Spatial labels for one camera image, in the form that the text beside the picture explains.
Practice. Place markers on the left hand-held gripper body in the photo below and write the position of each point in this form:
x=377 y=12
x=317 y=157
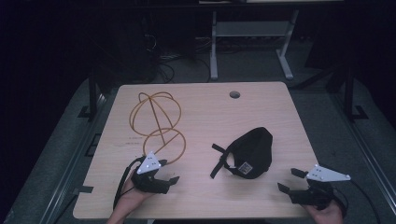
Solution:
x=148 y=183

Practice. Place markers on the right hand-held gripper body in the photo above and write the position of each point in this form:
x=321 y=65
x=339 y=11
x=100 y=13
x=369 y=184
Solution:
x=314 y=196

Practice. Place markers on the person's left hand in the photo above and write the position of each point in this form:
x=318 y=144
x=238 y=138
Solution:
x=130 y=199

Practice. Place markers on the person's right hand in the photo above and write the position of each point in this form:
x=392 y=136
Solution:
x=328 y=216

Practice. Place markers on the black cap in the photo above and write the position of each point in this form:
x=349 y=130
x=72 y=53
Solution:
x=252 y=152

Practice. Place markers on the grey tape strip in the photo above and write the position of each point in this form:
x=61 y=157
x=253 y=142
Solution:
x=83 y=189

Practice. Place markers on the black metal stand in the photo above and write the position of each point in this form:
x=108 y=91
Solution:
x=92 y=93
x=350 y=93

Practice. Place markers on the round grey table grommet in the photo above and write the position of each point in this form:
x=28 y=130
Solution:
x=234 y=94

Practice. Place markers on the grey metal desk frame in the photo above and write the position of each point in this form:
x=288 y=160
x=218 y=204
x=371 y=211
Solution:
x=249 y=29

